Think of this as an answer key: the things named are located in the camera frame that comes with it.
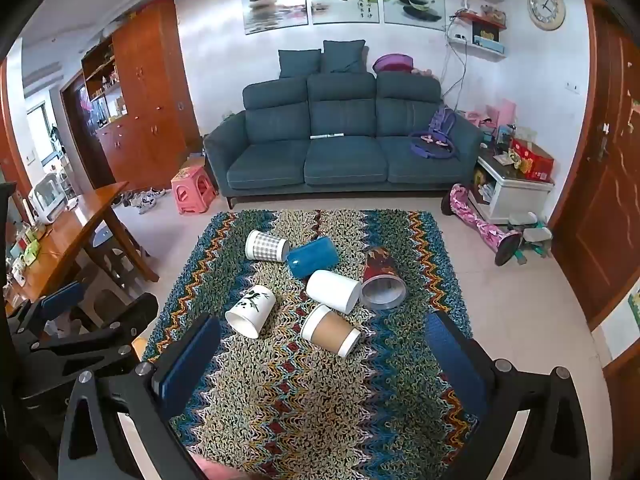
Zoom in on plain white cup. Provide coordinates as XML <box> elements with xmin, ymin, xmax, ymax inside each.
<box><xmin>305</xmin><ymin>269</ymin><xmax>362</xmax><ymax>315</ymax></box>

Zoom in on round wall clock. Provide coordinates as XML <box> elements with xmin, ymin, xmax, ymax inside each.
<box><xmin>528</xmin><ymin>0</ymin><xmax>567</xmax><ymax>32</ymax></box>

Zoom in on pile of shoes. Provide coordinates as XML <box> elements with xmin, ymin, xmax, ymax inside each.
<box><xmin>122</xmin><ymin>187</ymin><xmax>166</xmax><ymax>215</ymax></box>

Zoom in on wooden cabinet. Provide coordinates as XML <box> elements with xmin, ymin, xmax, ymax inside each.
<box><xmin>59</xmin><ymin>0</ymin><xmax>202</xmax><ymax>194</ymax></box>

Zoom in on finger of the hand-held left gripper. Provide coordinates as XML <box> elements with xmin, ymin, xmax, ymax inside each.
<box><xmin>7</xmin><ymin>281</ymin><xmax>85</xmax><ymax>337</ymax></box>
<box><xmin>20</xmin><ymin>292</ymin><xmax>160</xmax><ymax>402</ymax></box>

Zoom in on teal fabric sofa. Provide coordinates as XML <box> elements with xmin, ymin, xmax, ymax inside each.
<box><xmin>202</xmin><ymin>70</ymin><xmax>485</xmax><ymax>210</ymax></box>

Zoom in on red wall shelf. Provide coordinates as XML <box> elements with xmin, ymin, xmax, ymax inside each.
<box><xmin>457</xmin><ymin>9</ymin><xmax>507</xmax><ymax>31</ymax></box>

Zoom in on teal cushion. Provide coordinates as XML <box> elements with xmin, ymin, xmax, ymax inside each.
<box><xmin>320</xmin><ymin>39</ymin><xmax>367</xmax><ymax>75</ymax></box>
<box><xmin>277</xmin><ymin>48</ymin><xmax>323</xmax><ymax>79</ymax></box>

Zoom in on stones and leaves wall picture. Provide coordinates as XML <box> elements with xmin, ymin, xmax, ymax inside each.
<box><xmin>380</xmin><ymin>0</ymin><xmax>447</xmax><ymax>31</ymax></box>

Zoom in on brown paper cup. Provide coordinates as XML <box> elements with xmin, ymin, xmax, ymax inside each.
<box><xmin>299</xmin><ymin>304</ymin><xmax>361</xmax><ymax>358</ymax></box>

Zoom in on multicoloured zigzag shag rug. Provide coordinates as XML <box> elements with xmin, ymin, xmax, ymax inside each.
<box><xmin>142</xmin><ymin>208</ymin><xmax>489</xmax><ymax>480</ymax></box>

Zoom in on white bamboo print cup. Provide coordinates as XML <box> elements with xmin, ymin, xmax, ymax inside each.
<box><xmin>224</xmin><ymin>284</ymin><xmax>277</xmax><ymax>339</ymax></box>

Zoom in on wooden table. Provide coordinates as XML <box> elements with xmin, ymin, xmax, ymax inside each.
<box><xmin>4</xmin><ymin>181</ymin><xmax>160</xmax><ymax>307</ymax></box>

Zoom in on white wall shelf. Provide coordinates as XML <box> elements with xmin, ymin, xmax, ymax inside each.
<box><xmin>447</xmin><ymin>34</ymin><xmax>506</xmax><ymax>61</ymax></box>

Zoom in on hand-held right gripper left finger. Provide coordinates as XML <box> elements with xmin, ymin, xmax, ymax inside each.
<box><xmin>59</xmin><ymin>313</ymin><xmax>223</xmax><ymax>480</ymax></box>

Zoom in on purple backpack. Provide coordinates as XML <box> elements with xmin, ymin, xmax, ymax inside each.
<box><xmin>408</xmin><ymin>104</ymin><xmax>459</xmax><ymax>160</ymax></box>

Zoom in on wooden door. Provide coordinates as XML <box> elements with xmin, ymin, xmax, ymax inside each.
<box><xmin>549</xmin><ymin>0</ymin><xmax>640</xmax><ymax>332</ymax></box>

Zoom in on white side table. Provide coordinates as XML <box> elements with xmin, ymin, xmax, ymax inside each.
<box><xmin>472</xmin><ymin>152</ymin><xmax>555</xmax><ymax>225</ymax></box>

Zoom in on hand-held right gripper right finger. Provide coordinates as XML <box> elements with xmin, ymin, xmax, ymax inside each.
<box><xmin>424</xmin><ymin>310</ymin><xmax>592</xmax><ymax>480</ymax></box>

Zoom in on black stool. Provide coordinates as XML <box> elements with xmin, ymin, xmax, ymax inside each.
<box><xmin>82</xmin><ymin>224</ymin><xmax>151</xmax><ymax>302</ymax></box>

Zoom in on white countertop appliance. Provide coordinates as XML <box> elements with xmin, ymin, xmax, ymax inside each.
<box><xmin>27</xmin><ymin>173</ymin><xmax>69</xmax><ymax>225</ymax></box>

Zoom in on stacked stones wall picture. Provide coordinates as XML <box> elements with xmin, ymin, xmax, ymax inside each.
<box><xmin>243</xmin><ymin>0</ymin><xmax>310</xmax><ymax>36</ymax></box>

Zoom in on white checked cup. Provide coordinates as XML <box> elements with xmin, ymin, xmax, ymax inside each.
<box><xmin>244</xmin><ymin>229</ymin><xmax>291</xmax><ymax>264</ymax></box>

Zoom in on red cardboard box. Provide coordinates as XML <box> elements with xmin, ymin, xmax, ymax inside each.
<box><xmin>508</xmin><ymin>137</ymin><xmax>555</xmax><ymax>182</ymax></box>

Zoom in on pink plastic stool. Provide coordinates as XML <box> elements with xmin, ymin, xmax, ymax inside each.
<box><xmin>170</xmin><ymin>164</ymin><xmax>219</xmax><ymax>215</ymax></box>

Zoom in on purple basket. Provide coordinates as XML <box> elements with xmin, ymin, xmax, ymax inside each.
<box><xmin>372</xmin><ymin>53</ymin><xmax>414</xmax><ymax>75</ymax></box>

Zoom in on red patterned cup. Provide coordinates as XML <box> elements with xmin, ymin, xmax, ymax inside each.
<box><xmin>360</xmin><ymin>245</ymin><xmax>408</xmax><ymax>310</ymax></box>

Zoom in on pink box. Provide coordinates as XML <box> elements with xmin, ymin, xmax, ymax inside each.
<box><xmin>487</xmin><ymin>98</ymin><xmax>517</xmax><ymax>131</ymax></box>

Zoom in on pink hoverboard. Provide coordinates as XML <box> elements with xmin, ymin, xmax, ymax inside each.
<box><xmin>440</xmin><ymin>183</ymin><xmax>526</xmax><ymax>267</ymax></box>

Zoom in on blue cup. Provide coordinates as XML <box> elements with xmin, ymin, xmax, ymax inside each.
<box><xmin>285</xmin><ymin>237</ymin><xmax>340</xmax><ymax>280</ymax></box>

